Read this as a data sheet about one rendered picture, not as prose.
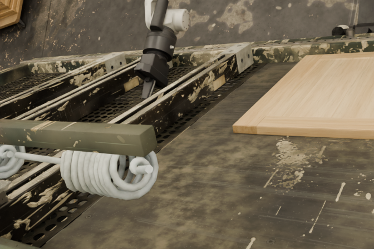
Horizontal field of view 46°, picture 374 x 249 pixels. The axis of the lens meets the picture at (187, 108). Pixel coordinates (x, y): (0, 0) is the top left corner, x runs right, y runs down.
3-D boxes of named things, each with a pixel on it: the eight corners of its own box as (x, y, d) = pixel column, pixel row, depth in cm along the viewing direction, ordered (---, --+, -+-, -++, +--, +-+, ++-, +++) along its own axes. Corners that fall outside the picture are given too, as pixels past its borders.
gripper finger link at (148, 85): (141, 99, 123) (146, 79, 125) (149, 99, 122) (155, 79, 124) (137, 97, 122) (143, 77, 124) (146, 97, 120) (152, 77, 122)
